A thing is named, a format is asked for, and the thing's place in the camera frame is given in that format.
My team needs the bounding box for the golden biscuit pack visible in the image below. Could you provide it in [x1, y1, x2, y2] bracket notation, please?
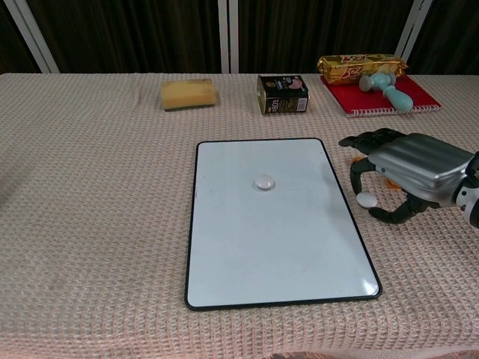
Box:
[317, 53, 409, 87]

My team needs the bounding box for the white round magnet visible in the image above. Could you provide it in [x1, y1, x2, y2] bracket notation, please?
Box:
[252, 174, 277, 192]
[356, 192, 378, 209]

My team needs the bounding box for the small dark box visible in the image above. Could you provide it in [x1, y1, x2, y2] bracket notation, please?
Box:
[256, 74, 311, 117]

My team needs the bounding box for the light blue toy hammer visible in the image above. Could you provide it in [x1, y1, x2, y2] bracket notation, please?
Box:
[359, 72, 414, 113]

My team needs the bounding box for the yellow sponge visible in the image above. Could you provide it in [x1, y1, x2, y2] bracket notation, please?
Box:
[160, 78, 217, 111]

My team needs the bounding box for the beige waffle tablecloth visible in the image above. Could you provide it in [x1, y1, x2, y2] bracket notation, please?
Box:
[0, 72, 479, 359]

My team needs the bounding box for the aluminium frame post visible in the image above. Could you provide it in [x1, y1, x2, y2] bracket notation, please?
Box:
[218, 0, 240, 74]
[3, 0, 60, 74]
[395, 0, 432, 63]

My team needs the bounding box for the red spiral notebook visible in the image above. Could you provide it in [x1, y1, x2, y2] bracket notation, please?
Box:
[320, 73, 442, 120]

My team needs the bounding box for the white magnetic board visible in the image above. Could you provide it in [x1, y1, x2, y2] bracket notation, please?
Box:
[184, 137, 383, 310]

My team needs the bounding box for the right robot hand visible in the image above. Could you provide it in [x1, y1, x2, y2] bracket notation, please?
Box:
[338, 127, 478, 225]

